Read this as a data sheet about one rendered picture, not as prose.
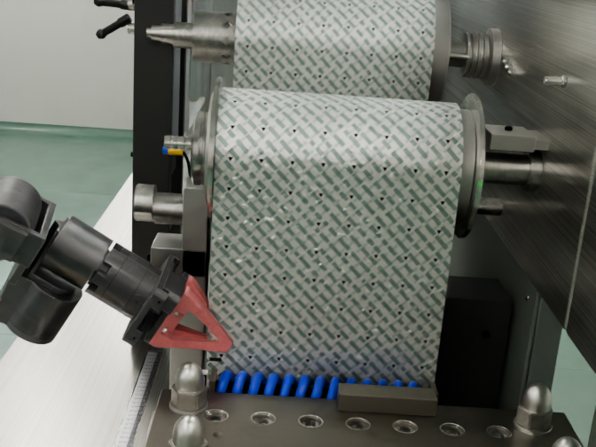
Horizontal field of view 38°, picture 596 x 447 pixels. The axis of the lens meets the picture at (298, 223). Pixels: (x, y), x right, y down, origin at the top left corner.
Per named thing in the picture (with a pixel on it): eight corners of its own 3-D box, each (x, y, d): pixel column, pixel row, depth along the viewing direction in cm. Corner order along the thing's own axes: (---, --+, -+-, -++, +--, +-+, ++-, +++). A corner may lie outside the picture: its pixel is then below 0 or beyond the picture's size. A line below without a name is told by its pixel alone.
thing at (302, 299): (206, 386, 90) (213, 215, 85) (431, 399, 91) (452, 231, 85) (205, 388, 90) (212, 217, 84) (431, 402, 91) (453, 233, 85)
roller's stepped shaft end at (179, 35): (148, 43, 112) (149, 19, 111) (195, 47, 112) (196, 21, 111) (145, 47, 109) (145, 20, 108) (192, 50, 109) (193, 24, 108)
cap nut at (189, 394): (171, 395, 85) (173, 352, 83) (209, 396, 85) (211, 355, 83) (167, 414, 81) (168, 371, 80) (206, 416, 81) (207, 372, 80)
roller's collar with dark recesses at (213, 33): (196, 58, 114) (198, 8, 112) (242, 61, 114) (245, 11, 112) (191, 65, 108) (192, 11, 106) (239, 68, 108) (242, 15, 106)
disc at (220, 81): (218, 187, 99) (223, 58, 92) (223, 187, 99) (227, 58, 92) (205, 247, 85) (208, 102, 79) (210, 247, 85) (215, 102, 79)
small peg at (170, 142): (166, 136, 87) (164, 133, 86) (193, 138, 87) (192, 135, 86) (164, 150, 87) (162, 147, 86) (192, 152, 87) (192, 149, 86)
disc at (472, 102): (442, 201, 99) (462, 75, 93) (446, 202, 99) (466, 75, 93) (464, 263, 86) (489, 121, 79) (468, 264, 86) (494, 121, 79)
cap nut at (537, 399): (509, 414, 86) (515, 373, 84) (545, 417, 86) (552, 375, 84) (518, 435, 82) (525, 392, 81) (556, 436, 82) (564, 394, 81)
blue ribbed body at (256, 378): (216, 393, 90) (218, 363, 89) (424, 405, 90) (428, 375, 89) (214, 411, 87) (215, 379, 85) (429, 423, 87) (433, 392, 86)
